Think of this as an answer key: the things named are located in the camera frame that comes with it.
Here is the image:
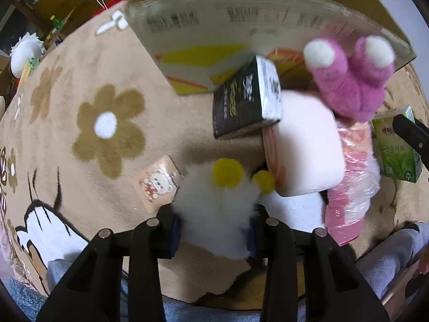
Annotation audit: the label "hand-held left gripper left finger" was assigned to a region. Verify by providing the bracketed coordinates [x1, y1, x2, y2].
[37, 204, 184, 322]

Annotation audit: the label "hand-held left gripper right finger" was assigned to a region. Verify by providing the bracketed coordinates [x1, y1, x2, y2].
[247, 204, 389, 322]

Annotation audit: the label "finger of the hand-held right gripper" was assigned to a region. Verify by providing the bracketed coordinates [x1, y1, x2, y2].
[392, 114, 429, 175]

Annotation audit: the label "white plush toy yellow feet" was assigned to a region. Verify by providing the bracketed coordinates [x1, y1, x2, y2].
[172, 158, 277, 261]

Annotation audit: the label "pink plush toy white feet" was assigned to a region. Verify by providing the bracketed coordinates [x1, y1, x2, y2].
[303, 36, 396, 122]

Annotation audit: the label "cardboard box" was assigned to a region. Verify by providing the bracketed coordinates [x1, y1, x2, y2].
[125, 0, 417, 96]

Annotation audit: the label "green tissue pack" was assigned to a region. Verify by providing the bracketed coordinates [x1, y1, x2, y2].
[371, 105, 422, 184]

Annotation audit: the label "white cloth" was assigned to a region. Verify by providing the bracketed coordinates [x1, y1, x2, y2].
[257, 191, 326, 233]

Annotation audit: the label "small bear print tissue pack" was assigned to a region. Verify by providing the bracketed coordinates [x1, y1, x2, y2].
[133, 155, 183, 214]

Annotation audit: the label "person's grey pants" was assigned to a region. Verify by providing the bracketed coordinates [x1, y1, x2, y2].
[0, 223, 429, 322]

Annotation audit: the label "pink plastic packet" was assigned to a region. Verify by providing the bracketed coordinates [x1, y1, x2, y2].
[326, 121, 381, 247]

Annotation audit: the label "pale pink foam block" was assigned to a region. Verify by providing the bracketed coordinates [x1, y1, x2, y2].
[268, 90, 346, 198]

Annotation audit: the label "beige flower printed blanket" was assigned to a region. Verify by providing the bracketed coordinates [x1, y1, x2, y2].
[0, 7, 429, 304]

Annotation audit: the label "black tissue pack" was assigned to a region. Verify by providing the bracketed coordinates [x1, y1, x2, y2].
[213, 55, 284, 139]

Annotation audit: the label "white round plush toy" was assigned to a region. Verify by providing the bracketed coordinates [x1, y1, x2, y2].
[10, 33, 46, 78]

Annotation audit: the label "red paper bag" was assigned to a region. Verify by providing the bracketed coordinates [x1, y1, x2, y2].
[93, 0, 131, 18]

